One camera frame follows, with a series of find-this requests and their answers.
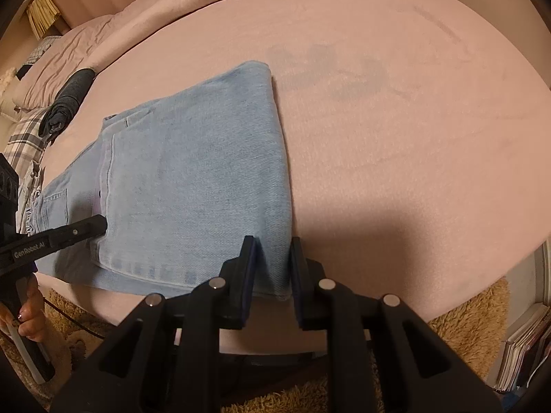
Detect light blue denim pants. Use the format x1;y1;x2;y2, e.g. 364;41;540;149
37;61;295;301

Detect pink pillow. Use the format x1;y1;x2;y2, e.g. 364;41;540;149
13;14;117;108

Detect plaid cloth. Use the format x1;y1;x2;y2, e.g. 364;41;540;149
4;107;54;173

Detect stack of magazines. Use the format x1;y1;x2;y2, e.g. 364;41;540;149
495;301;551;393

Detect crumpled light blue cloth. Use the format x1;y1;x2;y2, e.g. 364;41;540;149
17;159;46;233

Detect black cable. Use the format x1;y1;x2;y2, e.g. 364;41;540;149
41;297;117;341

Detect checkered cloth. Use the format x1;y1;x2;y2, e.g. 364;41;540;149
28;34;63;59

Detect dark rolled cloth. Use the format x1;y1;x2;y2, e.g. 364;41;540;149
43;68;96;136

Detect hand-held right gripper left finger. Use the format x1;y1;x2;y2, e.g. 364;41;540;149
51;236;259;413

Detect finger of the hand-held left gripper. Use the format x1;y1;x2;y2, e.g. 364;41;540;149
43;215;108;254

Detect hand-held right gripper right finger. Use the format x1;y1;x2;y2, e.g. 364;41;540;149
289;236;504;413

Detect person's left hand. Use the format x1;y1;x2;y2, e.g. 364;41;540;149
9;275;47;342

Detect beige shaggy rug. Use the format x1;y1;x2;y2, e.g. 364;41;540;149
0;275;511;413

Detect white cabinet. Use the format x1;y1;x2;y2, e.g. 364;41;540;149
534;241;551;306

